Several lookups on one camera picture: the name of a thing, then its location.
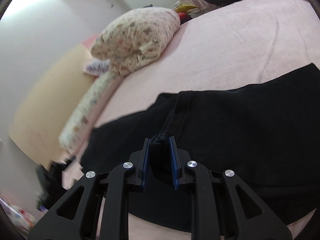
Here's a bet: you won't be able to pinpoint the black pants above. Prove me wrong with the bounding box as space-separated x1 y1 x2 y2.
81 64 319 232

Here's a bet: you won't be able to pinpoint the bear print pillow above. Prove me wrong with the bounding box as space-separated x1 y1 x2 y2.
59 72 124 154

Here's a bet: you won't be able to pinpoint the cream and pink headboard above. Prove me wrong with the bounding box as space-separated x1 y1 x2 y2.
8 36 95 166

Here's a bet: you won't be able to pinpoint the purple patterned pillow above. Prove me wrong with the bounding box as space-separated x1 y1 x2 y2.
83 59 110 76

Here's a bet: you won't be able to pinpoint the rolled bear print quilt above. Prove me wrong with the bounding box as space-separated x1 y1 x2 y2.
91 7 181 76

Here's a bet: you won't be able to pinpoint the pink bed sheet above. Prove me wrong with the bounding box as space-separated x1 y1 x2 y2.
61 0 320 240

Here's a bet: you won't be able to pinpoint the yellow plush toy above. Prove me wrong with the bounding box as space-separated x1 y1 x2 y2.
174 4 198 14

